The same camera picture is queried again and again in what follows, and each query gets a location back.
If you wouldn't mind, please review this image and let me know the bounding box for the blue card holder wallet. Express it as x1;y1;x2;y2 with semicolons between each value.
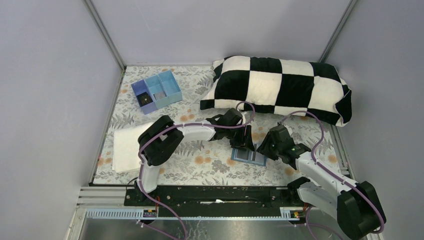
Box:
231;143;258;165

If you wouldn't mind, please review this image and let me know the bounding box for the black and white checkered pillow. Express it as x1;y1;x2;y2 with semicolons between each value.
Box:
199;55;353;127

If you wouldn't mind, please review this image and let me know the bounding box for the black VIP credit card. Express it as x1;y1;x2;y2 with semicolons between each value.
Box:
136;92;153;108

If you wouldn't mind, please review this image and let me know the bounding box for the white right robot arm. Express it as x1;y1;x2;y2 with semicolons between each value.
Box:
257;125;387;240

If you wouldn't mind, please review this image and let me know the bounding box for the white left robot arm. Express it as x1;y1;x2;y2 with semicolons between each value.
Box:
137;108;255;193

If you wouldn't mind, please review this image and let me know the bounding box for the floral patterned table mat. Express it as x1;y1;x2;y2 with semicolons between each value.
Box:
93;66;346;186

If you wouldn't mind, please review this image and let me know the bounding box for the blue compartment organizer box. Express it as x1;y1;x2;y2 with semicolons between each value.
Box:
131;70;183;115

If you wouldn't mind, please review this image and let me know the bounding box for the white folded towel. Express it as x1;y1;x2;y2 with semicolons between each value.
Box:
112;122;153;173

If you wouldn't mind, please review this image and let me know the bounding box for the perforated metal cable tray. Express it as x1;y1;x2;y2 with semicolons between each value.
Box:
86;205;300;221

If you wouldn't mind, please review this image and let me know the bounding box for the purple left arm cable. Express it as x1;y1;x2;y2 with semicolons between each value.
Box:
137;101;256;240

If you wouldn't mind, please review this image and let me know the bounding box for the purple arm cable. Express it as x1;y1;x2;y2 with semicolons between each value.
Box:
137;101;256;240
277;110;386;234

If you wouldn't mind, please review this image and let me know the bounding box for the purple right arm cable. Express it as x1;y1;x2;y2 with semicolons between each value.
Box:
277;110;386;234

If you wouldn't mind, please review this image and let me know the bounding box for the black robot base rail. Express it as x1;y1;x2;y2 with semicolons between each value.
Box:
124;184;321;218

